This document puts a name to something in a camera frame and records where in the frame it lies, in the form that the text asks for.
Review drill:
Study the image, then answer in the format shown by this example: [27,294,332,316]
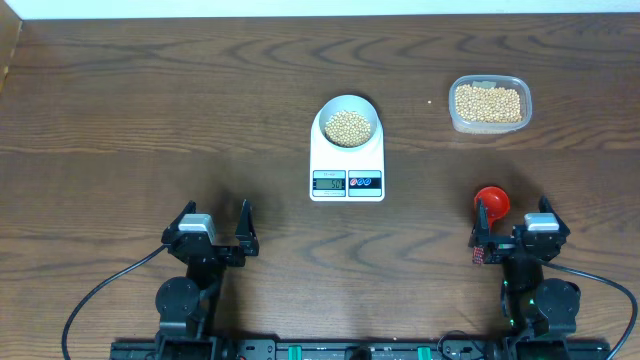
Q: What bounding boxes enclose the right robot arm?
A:
[470,197,581,348]

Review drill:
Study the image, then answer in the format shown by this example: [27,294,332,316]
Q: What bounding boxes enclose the white digital kitchen scale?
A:
[309,117,385,202]

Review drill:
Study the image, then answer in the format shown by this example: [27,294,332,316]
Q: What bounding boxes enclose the clear plastic container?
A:
[449,75,533,135]

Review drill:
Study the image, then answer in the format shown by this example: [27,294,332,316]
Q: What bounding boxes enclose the pile of soybeans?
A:
[454,84,522,123]

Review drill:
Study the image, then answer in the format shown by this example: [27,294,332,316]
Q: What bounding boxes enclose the soybeans in bowl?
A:
[325,111,372,148]

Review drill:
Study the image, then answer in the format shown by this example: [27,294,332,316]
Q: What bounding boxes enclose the light blue bowl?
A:
[312,95,383,150]

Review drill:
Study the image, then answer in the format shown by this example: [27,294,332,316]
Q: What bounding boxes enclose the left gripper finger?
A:
[235,199,258,246]
[164,201,196,239]

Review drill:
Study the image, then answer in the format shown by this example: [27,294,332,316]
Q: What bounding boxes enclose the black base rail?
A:
[109,336,610,360]

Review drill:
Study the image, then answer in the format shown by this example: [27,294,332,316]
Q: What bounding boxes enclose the left black cable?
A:
[61,244,171,360]

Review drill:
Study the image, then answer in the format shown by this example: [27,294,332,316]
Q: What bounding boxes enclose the right black cable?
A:
[529,254,640,360]

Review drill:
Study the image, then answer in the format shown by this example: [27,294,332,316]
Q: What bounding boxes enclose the red measuring scoop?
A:
[471,186,511,266]

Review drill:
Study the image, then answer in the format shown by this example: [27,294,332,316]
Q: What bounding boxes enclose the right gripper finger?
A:
[472,198,491,243]
[538,196,570,235]

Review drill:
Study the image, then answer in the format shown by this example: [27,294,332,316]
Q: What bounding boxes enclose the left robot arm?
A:
[155,200,260,340]

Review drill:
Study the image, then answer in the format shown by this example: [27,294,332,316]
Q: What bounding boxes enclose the black cable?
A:
[61,244,171,360]
[529,254,640,360]

